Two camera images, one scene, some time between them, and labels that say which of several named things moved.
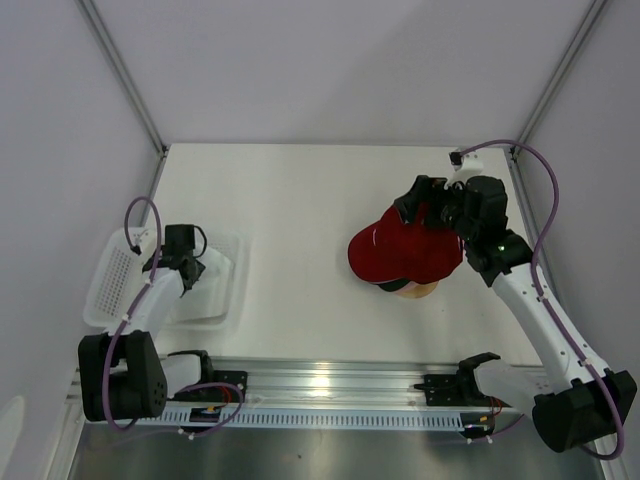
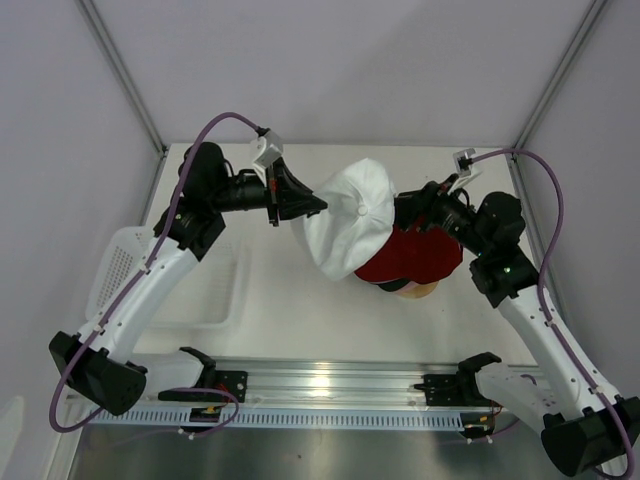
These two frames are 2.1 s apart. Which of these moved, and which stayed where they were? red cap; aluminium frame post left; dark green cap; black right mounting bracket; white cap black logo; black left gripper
Moved: white cap black logo; black left gripper
Stayed: dark green cap; aluminium frame post left; black right mounting bracket; red cap
